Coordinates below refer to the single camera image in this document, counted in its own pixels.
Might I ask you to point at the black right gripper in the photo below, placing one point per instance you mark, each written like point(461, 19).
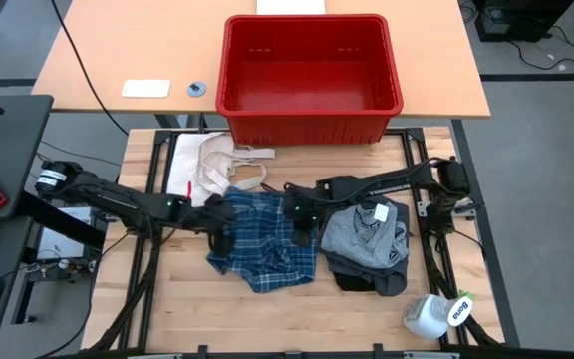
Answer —
point(303, 207)

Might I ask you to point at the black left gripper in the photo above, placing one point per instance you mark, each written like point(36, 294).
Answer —
point(219, 214)

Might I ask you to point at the blue plaid shirt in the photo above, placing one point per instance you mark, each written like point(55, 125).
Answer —
point(267, 249)

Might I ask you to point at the light grey garment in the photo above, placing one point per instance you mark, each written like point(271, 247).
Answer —
point(362, 239)

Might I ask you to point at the black garment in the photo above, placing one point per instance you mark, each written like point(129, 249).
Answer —
point(357, 283)

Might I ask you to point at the dark grey shirt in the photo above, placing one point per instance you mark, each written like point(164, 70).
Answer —
point(391, 281)

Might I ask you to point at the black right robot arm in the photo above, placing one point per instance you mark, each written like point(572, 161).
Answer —
point(396, 182)

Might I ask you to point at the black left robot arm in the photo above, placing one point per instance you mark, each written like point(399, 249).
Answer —
point(117, 199)

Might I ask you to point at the red plastic laundry bin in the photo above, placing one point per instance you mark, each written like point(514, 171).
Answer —
point(312, 129)

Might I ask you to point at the red tag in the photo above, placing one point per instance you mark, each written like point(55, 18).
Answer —
point(189, 190)

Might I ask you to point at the white paper tag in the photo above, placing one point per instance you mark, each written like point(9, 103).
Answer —
point(381, 213)

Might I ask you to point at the white canvas tote bag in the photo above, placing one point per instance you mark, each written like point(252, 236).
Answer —
point(190, 159)

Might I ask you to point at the silver metal mounting plate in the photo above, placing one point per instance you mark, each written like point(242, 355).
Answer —
point(422, 209)

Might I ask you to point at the white Bona bottle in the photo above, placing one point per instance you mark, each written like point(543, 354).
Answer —
point(429, 316)

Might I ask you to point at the white rectangular pad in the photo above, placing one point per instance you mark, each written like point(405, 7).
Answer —
point(145, 88)

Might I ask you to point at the light wood desk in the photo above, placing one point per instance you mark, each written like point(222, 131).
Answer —
point(117, 50)

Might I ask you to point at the white paper sheet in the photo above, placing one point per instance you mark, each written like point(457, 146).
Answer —
point(291, 7)

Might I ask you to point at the black side desk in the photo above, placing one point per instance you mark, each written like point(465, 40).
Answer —
point(8, 149)

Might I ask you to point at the black computer tower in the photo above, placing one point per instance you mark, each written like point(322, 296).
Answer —
point(521, 20)

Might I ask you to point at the black metal table frame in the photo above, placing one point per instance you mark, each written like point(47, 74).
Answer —
point(415, 134)

